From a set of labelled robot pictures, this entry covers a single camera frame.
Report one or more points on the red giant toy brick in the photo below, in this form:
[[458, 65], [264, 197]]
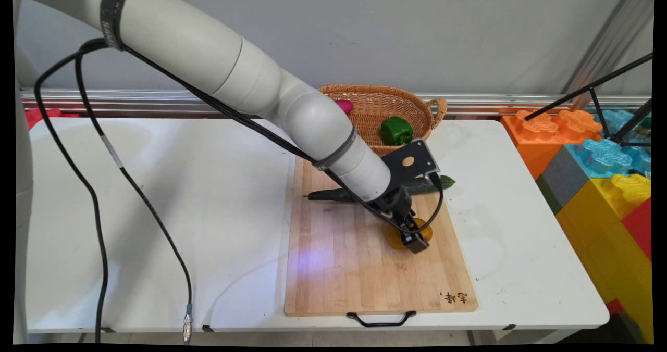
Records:
[[641, 227]]

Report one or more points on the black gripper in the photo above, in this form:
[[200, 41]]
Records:
[[395, 203]]

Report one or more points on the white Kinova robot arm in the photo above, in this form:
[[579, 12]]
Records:
[[208, 55]]

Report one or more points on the red object behind table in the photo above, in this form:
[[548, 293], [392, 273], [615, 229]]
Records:
[[47, 115]]

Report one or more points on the yellow giant toy brick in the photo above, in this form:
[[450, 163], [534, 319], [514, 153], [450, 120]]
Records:
[[604, 237]]

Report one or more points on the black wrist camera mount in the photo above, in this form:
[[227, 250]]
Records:
[[411, 162]]

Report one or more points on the green bell pepper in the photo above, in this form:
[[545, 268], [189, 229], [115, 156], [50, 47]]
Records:
[[396, 131]]

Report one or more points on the bamboo cutting board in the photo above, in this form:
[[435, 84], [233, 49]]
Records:
[[338, 268]]

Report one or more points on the black tripod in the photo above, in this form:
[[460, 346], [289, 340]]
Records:
[[599, 99]]

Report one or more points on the orange giant toy brick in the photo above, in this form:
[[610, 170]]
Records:
[[542, 138]]

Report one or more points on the black table edge clip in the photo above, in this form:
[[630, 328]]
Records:
[[107, 329], [509, 327], [208, 328]]

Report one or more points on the blue giant toy brick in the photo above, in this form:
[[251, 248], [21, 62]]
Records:
[[604, 156]]

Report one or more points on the grey giant toy brick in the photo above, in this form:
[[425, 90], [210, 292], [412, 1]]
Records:
[[565, 177]]

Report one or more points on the pink sweet potato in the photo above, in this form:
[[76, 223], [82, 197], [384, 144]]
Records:
[[345, 107]]

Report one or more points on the woven wicker basket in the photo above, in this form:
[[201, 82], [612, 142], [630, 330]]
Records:
[[375, 112]]

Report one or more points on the yellow bell pepper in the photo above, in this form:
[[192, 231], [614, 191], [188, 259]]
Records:
[[396, 237]]

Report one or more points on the diagonal aluminium post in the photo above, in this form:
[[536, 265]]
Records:
[[607, 45]]

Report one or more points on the long green cucumber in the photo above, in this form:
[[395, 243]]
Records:
[[333, 195]]

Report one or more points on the horizontal aluminium rail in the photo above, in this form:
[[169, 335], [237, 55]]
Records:
[[156, 102]]

